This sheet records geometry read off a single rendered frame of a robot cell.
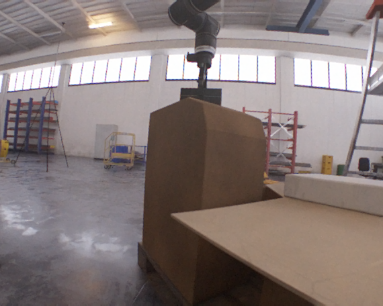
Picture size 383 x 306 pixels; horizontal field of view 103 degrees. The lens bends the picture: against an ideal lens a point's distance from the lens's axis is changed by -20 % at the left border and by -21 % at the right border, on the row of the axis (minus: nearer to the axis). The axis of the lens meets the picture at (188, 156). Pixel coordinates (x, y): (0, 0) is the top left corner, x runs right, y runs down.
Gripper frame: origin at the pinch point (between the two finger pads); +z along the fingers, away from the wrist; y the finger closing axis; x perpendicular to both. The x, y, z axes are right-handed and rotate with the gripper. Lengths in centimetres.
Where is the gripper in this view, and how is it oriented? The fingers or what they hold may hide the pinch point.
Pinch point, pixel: (201, 98)
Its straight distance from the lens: 92.3
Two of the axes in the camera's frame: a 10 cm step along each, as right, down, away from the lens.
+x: -9.8, -0.7, 1.7
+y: 1.7, 0.0, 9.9
